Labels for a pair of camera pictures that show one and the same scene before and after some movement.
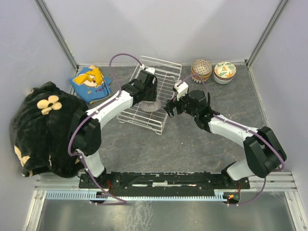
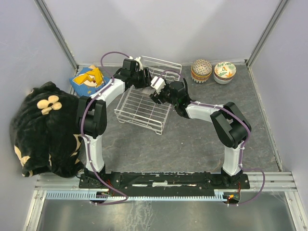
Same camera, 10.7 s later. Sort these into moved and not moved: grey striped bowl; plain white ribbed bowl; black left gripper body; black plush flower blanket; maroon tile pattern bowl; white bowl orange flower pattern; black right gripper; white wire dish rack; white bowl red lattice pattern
Moved: black right gripper; grey striped bowl; black left gripper body
Not moved: white wire dish rack; white bowl orange flower pattern; black plush flower blanket; white bowl red lattice pattern; plain white ribbed bowl; maroon tile pattern bowl
